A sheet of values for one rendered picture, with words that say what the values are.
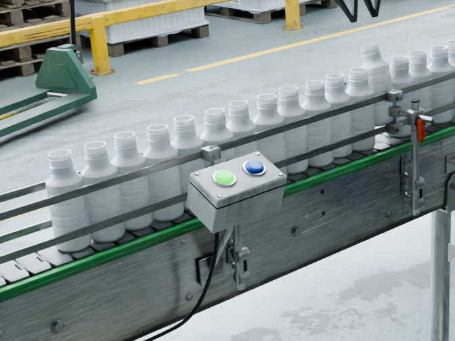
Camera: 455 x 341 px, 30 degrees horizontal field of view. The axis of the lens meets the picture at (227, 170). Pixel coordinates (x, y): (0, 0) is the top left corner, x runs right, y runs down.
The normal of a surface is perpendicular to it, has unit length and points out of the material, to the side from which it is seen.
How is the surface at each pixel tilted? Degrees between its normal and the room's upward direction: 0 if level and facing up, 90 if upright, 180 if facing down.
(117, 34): 90
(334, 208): 90
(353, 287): 0
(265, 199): 110
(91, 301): 90
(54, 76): 90
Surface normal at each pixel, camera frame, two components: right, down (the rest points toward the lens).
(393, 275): -0.07, -0.93
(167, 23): 0.58, 0.24
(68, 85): -0.55, 0.33
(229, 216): 0.58, 0.55
